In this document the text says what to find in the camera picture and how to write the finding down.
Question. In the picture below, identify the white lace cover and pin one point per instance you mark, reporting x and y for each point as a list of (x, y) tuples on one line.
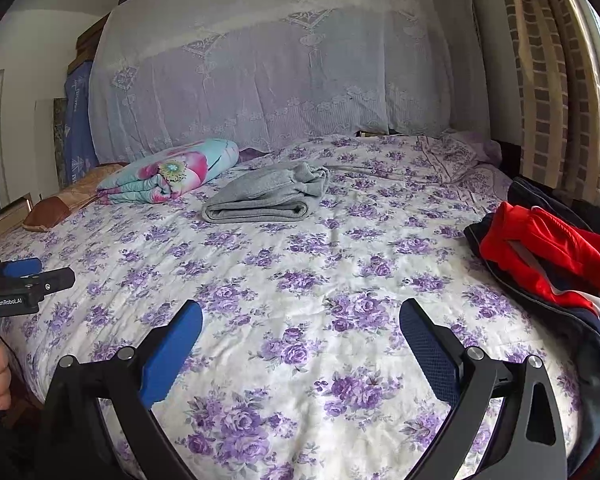
[(280, 60)]

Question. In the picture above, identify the brown wooden cabinet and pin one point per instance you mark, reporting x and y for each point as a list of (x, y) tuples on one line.
[(87, 40)]

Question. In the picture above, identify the navy jacket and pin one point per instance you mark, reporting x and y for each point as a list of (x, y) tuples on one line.
[(580, 360)]

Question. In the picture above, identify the beige grey checked curtain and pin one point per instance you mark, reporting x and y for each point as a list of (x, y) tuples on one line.
[(555, 85)]

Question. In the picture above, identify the dark patterned panel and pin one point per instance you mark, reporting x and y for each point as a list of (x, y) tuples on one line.
[(60, 140)]

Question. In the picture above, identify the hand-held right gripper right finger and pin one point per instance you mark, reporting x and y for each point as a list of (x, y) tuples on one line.
[(430, 355)]

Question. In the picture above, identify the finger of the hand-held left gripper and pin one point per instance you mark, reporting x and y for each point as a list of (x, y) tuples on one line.
[(22, 267), (55, 279)]

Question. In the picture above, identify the purple floral bedspread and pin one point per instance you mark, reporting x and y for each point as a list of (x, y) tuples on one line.
[(305, 270)]

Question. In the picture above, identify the red jacket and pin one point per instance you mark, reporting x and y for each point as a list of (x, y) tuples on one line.
[(545, 245)]

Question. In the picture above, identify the folded teal pink floral quilt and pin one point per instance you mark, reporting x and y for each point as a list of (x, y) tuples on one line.
[(180, 170)]

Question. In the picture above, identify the purple floral pillow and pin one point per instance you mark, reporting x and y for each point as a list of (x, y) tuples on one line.
[(460, 155)]

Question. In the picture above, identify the brown orange pillow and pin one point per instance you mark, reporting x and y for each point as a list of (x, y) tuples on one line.
[(65, 200)]

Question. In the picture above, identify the blue packaged bundle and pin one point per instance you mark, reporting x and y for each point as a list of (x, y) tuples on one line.
[(79, 125)]

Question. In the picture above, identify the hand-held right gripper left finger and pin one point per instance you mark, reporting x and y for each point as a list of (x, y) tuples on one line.
[(172, 350)]

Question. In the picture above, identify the grey pants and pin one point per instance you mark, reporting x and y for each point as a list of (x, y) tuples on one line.
[(260, 195)]

